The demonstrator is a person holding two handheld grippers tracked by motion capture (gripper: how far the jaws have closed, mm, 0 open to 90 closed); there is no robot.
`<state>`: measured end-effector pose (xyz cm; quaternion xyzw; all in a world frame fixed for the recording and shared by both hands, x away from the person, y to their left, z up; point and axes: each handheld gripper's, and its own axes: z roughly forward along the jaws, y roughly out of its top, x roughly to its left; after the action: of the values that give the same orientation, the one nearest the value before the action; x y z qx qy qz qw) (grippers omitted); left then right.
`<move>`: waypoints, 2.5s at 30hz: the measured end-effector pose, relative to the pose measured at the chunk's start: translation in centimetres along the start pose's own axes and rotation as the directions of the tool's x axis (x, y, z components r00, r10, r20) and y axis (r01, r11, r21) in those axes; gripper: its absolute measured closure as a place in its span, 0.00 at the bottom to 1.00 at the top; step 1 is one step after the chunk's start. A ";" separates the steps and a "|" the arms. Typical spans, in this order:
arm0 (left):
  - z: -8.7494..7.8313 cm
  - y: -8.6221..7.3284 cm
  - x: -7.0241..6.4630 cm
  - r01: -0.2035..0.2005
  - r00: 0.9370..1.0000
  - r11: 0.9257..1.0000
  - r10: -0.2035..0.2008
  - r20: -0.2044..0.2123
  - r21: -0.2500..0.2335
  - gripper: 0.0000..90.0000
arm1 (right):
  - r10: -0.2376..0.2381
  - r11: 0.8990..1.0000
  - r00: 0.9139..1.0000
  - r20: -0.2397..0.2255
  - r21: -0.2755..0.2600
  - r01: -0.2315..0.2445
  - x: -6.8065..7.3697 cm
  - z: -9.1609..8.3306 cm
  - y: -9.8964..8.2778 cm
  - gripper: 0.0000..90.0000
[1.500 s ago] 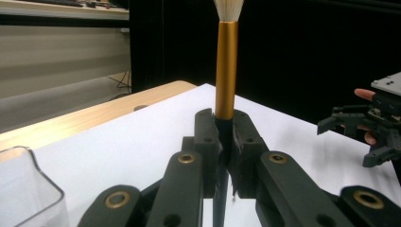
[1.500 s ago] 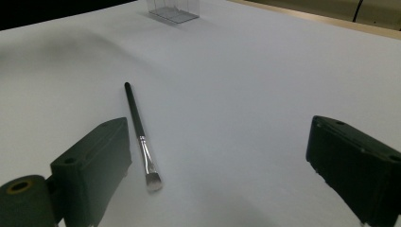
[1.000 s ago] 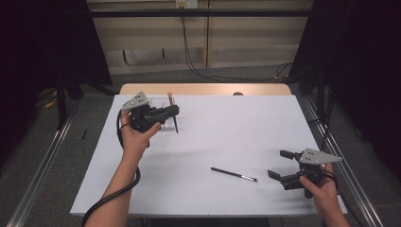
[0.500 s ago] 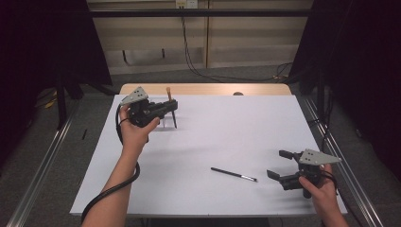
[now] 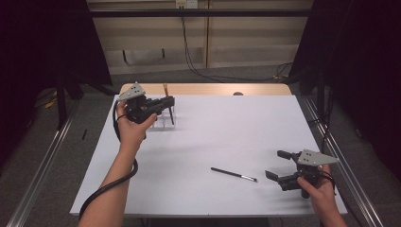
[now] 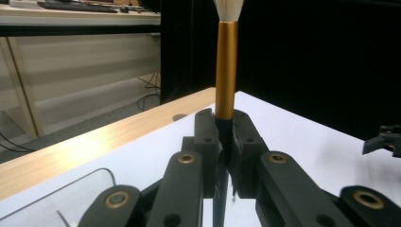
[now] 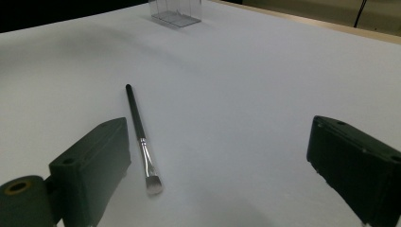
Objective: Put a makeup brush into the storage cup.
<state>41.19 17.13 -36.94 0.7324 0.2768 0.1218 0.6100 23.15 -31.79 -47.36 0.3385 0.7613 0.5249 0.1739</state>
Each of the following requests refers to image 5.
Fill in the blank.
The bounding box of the beige wooden counter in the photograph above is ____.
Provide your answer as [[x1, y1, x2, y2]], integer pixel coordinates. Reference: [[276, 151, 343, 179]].
[[86, 0, 315, 76]]

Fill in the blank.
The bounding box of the white table sheet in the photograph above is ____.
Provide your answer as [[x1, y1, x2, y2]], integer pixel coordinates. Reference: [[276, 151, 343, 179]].
[[69, 94, 348, 218]]

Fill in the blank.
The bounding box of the black curtain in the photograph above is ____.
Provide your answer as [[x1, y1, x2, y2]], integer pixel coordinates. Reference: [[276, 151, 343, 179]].
[[0, 0, 113, 166], [288, 0, 401, 183]]

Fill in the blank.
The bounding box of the aluminium rail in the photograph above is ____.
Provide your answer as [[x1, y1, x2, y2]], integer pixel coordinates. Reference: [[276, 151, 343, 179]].
[[6, 94, 81, 227], [302, 94, 386, 227]]

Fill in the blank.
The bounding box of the black frame bar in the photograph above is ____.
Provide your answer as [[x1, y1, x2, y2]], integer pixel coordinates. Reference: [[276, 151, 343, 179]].
[[89, 9, 313, 18]]

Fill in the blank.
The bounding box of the person's left hand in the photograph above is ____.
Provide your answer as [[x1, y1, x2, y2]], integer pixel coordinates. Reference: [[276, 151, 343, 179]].
[[115, 100, 158, 149]]

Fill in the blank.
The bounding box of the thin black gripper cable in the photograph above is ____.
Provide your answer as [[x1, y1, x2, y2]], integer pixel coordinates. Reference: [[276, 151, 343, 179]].
[[321, 170, 337, 195]]

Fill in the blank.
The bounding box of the white wall socket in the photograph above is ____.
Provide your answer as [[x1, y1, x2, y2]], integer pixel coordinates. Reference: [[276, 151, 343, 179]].
[[175, 0, 199, 9]]

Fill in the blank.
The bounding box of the black power cable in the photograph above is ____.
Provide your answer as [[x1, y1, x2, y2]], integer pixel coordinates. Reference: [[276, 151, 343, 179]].
[[180, 6, 294, 83]]

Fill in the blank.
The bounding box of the yellow cable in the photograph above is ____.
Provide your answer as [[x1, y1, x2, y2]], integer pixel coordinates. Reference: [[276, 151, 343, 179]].
[[44, 91, 60, 110]]

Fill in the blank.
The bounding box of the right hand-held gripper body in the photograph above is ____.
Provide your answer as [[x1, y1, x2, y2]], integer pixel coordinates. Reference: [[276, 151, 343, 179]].
[[278, 148, 340, 200]]

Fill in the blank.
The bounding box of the clear acrylic holder box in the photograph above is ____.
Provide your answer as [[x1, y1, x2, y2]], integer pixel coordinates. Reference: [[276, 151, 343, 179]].
[[148, 110, 177, 131]]

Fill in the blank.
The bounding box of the black stand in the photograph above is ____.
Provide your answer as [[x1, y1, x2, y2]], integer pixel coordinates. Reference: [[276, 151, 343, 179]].
[[316, 69, 328, 127], [56, 71, 83, 131]]

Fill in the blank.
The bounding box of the thick black gripper cable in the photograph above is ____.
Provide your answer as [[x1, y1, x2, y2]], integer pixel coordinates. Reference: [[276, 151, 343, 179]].
[[78, 99, 140, 220]]

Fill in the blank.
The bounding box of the black brush with gold ferrule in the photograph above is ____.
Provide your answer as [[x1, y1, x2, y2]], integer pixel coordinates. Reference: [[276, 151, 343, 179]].
[[162, 82, 175, 126]]

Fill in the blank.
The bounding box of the person's right hand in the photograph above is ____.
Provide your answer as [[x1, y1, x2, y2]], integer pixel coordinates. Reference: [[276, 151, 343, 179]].
[[296, 164, 337, 218]]

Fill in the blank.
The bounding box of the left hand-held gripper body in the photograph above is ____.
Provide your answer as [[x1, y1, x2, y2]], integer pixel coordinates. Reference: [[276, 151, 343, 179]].
[[116, 81, 162, 125]]

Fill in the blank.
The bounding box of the black pen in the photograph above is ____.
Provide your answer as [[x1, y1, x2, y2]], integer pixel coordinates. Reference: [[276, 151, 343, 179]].
[[210, 166, 258, 183]]

